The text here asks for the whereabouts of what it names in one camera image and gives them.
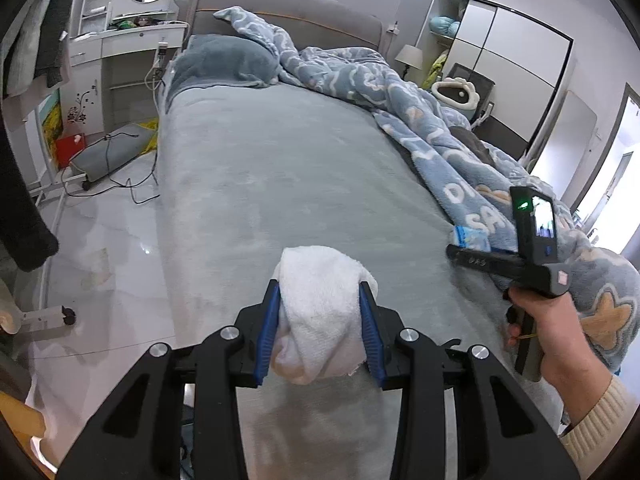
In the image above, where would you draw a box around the white towel ball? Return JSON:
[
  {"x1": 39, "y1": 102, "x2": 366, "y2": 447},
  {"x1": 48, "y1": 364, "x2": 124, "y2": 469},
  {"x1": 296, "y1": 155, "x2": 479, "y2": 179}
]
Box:
[{"x1": 271, "y1": 246, "x2": 378, "y2": 386}]

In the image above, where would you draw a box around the person's right hand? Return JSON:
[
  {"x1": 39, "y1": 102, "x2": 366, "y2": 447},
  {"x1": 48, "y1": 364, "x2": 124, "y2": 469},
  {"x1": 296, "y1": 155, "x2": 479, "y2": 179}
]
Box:
[{"x1": 509, "y1": 286, "x2": 612, "y2": 410}]

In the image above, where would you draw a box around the cream sweater right sleeve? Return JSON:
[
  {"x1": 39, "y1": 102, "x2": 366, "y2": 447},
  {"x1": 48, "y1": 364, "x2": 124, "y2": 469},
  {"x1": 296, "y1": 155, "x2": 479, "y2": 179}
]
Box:
[{"x1": 560, "y1": 376, "x2": 639, "y2": 479}]

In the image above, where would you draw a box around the blue white tissue pack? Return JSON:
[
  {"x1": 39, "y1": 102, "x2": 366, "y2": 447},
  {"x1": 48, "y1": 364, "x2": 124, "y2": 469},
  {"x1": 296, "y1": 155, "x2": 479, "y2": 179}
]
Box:
[{"x1": 450, "y1": 226, "x2": 515, "y2": 255}]

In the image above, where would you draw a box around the blue patterned fleece blanket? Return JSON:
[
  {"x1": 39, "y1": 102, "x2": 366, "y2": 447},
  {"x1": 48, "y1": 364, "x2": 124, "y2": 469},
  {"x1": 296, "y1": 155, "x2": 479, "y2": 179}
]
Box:
[{"x1": 214, "y1": 6, "x2": 639, "y2": 372}]

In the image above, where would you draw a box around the grey flat heater on floor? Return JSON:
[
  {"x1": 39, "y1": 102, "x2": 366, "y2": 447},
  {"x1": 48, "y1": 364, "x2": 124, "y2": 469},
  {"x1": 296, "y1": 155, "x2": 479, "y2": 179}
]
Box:
[{"x1": 70, "y1": 124, "x2": 155, "y2": 184}]

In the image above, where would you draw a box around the white plush cat bed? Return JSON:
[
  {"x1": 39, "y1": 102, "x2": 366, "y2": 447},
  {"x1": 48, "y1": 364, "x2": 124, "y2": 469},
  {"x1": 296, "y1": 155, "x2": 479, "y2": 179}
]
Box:
[{"x1": 431, "y1": 77, "x2": 480, "y2": 114}]

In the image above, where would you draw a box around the red box on floor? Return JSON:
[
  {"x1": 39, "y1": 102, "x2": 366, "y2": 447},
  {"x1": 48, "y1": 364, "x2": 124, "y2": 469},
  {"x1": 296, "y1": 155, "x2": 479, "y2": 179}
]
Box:
[{"x1": 54, "y1": 133, "x2": 87, "y2": 169}]

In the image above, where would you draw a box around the teal grey pillow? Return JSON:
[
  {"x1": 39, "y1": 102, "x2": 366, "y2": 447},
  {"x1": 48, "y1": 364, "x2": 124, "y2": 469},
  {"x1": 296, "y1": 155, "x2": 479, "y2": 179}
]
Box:
[{"x1": 165, "y1": 34, "x2": 281, "y2": 110}]

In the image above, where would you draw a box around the small bedside lamp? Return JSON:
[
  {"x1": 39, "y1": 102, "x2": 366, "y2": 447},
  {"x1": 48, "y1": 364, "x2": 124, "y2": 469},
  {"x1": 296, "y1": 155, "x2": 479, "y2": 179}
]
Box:
[{"x1": 394, "y1": 44, "x2": 424, "y2": 80}]

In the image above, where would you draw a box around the yellow picture board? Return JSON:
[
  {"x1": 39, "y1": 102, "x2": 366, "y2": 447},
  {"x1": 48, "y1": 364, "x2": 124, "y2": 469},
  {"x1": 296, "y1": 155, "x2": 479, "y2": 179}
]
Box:
[{"x1": 38, "y1": 89, "x2": 63, "y2": 162}]

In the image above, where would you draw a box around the white wardrobe shelf unit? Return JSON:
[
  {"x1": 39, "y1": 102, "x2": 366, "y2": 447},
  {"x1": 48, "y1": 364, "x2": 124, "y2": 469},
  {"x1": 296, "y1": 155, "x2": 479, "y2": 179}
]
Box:
[{"x1": 416, "y1": 0, "x2": 574, "y2": 158}]

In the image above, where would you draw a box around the grey upholstered headboard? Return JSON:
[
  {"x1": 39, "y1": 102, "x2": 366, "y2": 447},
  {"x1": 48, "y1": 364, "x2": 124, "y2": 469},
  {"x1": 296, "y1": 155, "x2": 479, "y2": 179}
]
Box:
[{"x1": 184, "y1": 0, "x2": 390, "y2": 55}]

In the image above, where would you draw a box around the white vanity dressing table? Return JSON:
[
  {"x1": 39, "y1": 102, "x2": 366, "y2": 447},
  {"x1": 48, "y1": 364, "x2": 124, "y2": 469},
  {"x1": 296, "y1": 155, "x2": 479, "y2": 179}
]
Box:
[{"x1": 60, "y1": 0, "x2": 188, "y2": 136}]

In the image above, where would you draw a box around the clothes rack with hanging garments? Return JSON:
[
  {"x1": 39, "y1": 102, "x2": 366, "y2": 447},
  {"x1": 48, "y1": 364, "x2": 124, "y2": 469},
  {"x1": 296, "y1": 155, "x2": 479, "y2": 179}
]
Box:
[{"x1": 1, "y1": 0, "x2": 76, "y2": 335}]

